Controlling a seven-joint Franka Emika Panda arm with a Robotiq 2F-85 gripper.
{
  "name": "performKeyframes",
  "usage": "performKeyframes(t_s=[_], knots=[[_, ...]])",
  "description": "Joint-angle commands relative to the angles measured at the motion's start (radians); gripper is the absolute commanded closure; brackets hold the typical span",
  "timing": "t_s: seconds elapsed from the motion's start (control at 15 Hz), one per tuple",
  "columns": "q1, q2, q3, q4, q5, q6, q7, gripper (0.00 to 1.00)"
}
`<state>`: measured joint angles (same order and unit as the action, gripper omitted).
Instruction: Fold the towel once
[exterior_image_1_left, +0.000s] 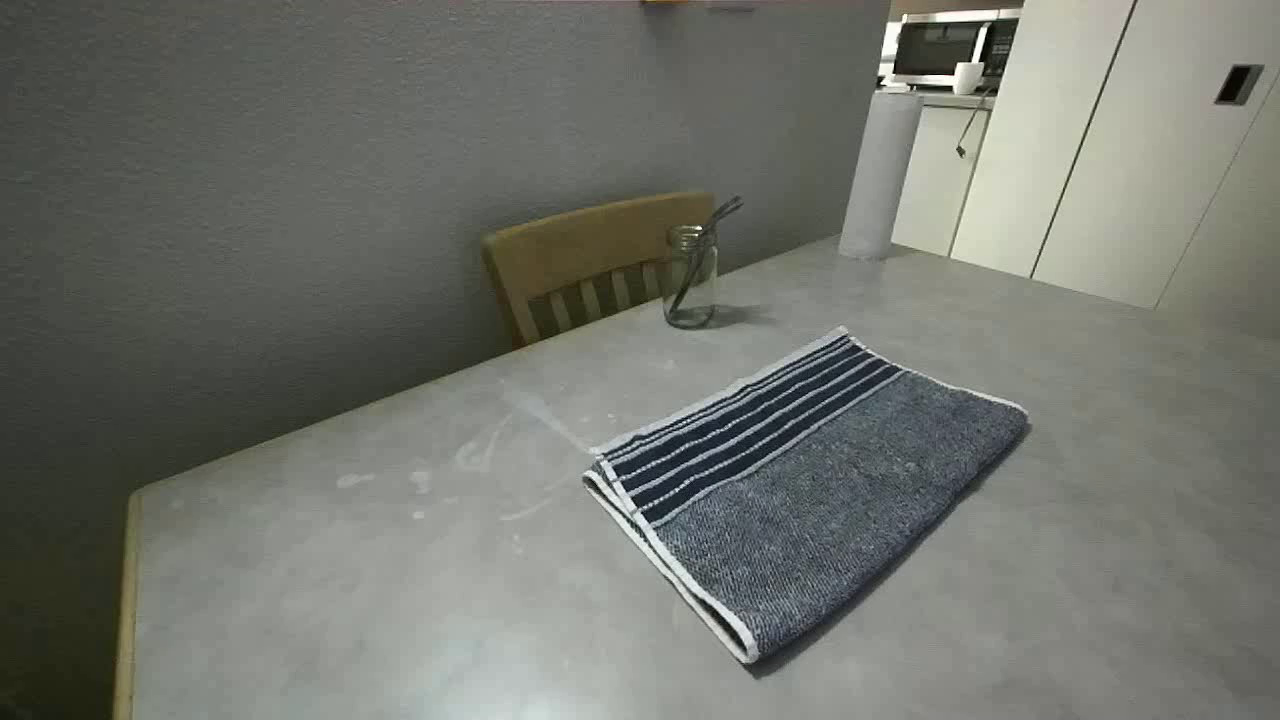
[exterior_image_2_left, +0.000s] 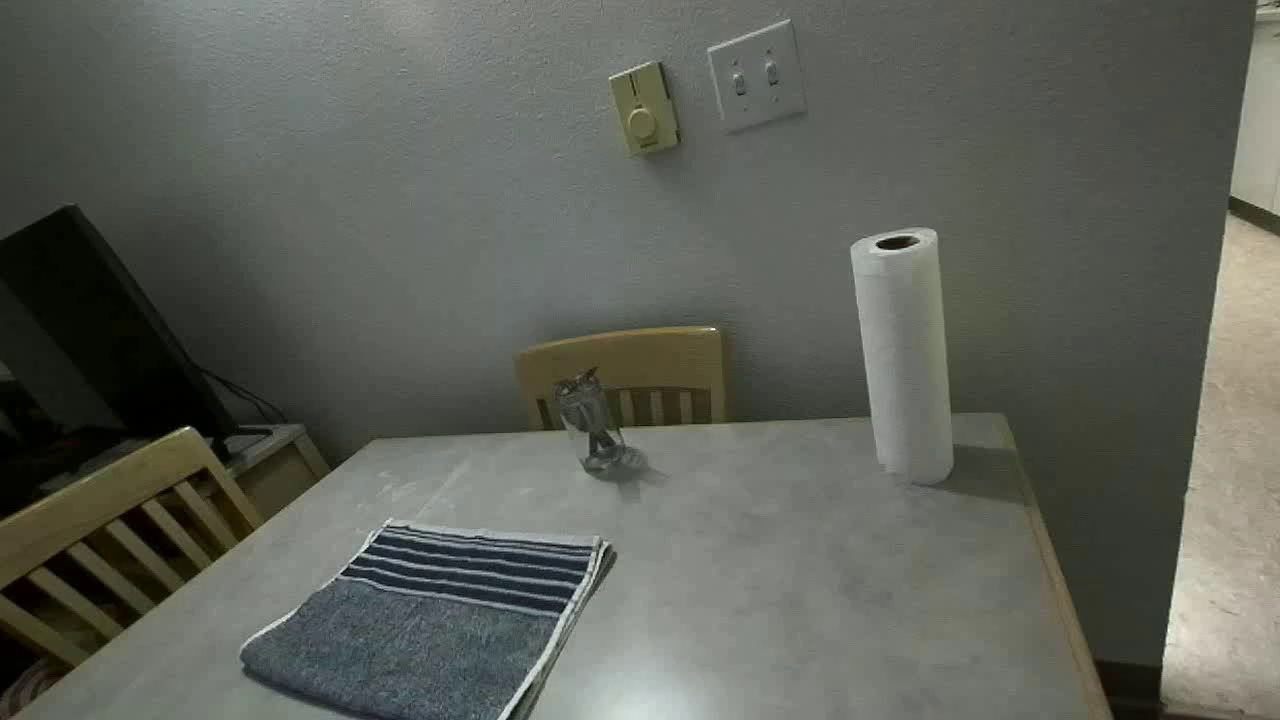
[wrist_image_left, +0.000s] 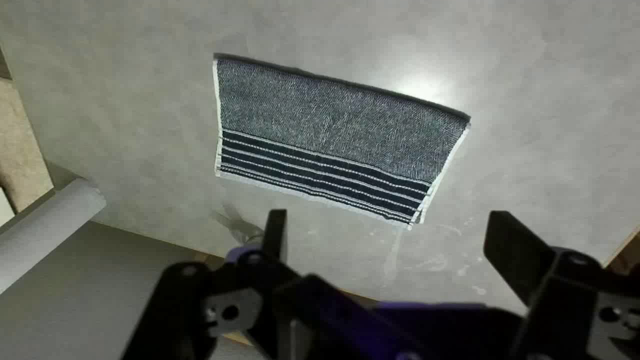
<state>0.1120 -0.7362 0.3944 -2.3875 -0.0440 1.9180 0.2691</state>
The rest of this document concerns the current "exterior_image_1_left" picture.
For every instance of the white cup on counter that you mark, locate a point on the white cup on counter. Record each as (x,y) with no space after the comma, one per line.
(967,78)

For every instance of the blue striped towel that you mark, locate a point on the blue striped towel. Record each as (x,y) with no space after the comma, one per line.
(786,497)

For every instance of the wooden chair behind table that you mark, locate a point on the wooden chair behind table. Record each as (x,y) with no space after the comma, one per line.
(578,267)

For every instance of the microwave oven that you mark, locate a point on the microwave oven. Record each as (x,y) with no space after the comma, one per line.
(931,49)

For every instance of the white cabinets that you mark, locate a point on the white cabinets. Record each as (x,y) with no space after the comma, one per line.
(1134,152)

